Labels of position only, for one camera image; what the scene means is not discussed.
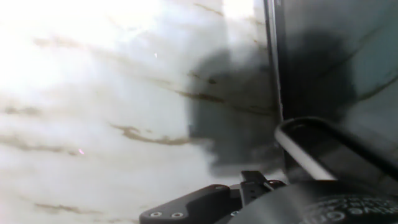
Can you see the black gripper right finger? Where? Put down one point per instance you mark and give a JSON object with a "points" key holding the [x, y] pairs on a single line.
{"points": [[255, 186]]}

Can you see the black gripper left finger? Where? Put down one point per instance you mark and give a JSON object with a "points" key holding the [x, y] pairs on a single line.
{"points": [[192, 205]]}

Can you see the white marble pattern mat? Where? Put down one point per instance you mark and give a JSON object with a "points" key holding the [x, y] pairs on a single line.
{"points": [[93, 109]]}

